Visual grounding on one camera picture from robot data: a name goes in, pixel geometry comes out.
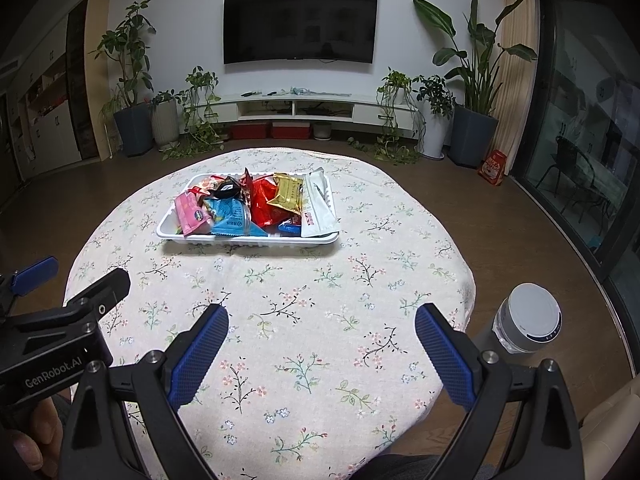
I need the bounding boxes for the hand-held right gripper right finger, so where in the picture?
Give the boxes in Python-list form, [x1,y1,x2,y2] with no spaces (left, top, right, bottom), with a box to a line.
[415,302,586,480]

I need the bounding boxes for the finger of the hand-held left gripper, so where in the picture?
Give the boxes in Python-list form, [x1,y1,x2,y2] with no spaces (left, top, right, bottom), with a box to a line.
[64,267,132,322]
[0,256,58,318]

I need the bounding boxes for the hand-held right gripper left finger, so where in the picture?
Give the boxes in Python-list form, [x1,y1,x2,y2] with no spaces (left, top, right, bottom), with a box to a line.
[59,302,231,480]

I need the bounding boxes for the bright pink snack packet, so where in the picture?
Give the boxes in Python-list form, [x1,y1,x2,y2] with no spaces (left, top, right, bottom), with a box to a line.
[173,192,216,237]

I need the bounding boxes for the white plastic tray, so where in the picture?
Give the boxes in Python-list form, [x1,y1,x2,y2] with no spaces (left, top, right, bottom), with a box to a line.
[156,172,341,247]

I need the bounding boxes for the light blue snack packet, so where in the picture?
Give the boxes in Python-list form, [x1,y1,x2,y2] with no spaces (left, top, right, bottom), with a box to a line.
[202,196,268,237]

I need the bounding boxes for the black snack packet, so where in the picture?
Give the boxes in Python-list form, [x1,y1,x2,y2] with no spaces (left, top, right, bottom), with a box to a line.
[212,176,246,200]

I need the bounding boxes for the red snack bag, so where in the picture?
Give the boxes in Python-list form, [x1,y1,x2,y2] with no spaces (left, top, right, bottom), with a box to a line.
[248,176,301,228]

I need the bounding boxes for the gold snack packet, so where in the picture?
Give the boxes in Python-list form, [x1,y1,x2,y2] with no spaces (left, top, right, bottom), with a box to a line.
[266,172,307,216]

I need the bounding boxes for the long white snack packet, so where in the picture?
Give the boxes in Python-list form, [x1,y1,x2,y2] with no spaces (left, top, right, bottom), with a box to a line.
[300,169,337,238]

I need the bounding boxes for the person's left hand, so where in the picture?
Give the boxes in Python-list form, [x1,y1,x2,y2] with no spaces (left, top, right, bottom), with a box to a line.
[0,394,63,480]

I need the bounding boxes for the white round trash can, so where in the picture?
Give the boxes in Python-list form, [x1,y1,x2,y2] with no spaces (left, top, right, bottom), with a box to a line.
[472,282,563,361]

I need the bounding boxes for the dark grey round planter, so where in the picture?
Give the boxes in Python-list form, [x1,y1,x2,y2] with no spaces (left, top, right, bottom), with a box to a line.
[113,105,155,157]

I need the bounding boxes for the white ribbed plant pot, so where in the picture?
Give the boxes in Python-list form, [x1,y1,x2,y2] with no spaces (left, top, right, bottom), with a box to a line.
[150,100,180,150]

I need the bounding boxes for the beige cushion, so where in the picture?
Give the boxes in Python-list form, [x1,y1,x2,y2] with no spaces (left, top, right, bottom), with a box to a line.
[580,385,633,480]

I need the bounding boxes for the red paper bag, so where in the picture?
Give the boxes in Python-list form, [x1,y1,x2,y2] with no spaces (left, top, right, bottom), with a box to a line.
[477,149,506,187]

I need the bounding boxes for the red storage box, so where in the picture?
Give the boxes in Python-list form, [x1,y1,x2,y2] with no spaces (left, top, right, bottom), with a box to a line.
[231,122,271,140]
[271,121,312,139]

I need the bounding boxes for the trailing vine plant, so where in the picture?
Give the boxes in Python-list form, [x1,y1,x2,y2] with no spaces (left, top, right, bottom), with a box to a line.
[162,66,226,161]
[350,67,426,166]

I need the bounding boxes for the black metal chair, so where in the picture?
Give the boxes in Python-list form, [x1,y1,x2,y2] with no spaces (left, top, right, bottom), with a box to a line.
[537,135,613,226]

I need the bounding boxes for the dark grey square planter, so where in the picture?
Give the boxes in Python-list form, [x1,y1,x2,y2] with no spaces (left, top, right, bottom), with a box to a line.
[450,105,499,168]

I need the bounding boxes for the tall white plant pot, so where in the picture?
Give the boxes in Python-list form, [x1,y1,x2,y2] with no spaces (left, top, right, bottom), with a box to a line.
[422,105,451,160]

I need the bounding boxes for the tall leafy houseplant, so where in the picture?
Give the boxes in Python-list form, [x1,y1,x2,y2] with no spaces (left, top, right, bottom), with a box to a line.
[95,0,157,111]

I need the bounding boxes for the small bushy houseplant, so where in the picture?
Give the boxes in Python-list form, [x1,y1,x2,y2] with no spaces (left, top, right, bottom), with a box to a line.
[414,74,457,120]

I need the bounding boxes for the white television cabinet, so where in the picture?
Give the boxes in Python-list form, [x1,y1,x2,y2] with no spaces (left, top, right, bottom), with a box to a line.
[210,91,421,123]

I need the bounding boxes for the beige curtain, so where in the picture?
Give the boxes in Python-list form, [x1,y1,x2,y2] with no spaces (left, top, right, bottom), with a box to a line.
[492,0,538,161]

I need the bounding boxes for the glass sliding door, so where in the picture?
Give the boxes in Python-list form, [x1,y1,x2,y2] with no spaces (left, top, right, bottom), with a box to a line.
[512,0,640,311]

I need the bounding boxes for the large broad-leaf plant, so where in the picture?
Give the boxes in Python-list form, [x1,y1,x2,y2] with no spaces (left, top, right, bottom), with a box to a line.
[412,0,538,116]

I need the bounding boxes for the white wall cabinets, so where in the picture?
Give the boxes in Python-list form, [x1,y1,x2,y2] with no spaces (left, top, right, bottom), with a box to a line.
[0,50,86,181]

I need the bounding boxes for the wall television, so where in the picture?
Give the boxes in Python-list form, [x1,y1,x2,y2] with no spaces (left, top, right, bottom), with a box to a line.
[222,0,379,66]

